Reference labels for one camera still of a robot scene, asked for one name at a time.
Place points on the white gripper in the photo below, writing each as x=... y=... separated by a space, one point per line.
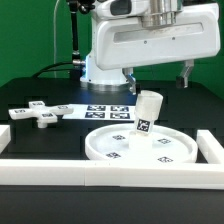
x=132 y=39

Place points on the white round table top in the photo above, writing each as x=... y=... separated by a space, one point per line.
x=120 y=142

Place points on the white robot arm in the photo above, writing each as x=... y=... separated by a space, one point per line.
x=113 y=79

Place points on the white marker sheet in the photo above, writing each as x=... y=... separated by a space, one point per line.
x=102 y=112

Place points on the white U-shaped fence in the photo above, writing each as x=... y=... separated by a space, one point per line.
x=206 y=173

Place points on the white cross-shaped table base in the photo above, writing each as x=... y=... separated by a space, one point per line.
x=45 y=115

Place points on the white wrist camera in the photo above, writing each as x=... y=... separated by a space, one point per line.
x=110 y=9

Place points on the black camera pole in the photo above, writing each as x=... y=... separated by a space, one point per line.
x=76 y=57

